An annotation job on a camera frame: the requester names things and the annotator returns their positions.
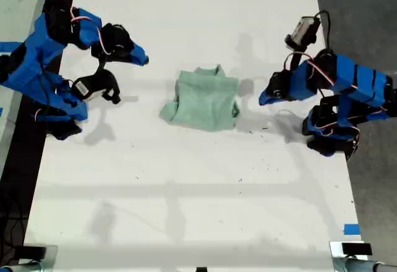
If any pale green T-shirt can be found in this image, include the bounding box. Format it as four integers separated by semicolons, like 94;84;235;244
158;63;241;132

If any pale grey side board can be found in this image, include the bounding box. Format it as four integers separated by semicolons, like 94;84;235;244
0;0;53;173

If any long blue tape strip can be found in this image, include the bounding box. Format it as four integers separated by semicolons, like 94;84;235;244
0;40;23;53

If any short blue tape strip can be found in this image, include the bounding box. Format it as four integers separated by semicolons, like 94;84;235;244
343;223;361;235

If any small black box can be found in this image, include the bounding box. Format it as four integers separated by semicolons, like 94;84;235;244
22;245;48;259
342;243;373;256

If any short black camera stalk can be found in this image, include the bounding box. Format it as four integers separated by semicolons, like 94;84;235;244
96;56;108;76
291;43;311;68

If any red white servo wire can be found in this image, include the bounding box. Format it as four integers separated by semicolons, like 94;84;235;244
283;51;314;72
70;6;94;25

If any black camera box white label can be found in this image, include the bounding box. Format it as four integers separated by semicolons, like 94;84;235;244
70;68;122;106

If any black camera box silver face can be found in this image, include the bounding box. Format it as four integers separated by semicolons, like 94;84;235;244
284;16;321;51

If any black camera cable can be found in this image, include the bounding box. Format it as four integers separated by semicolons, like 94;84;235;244
313;10;331;51

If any shiny metal bracket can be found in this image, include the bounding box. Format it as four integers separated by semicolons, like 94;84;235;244
17;244;59;266
329;240;373;260

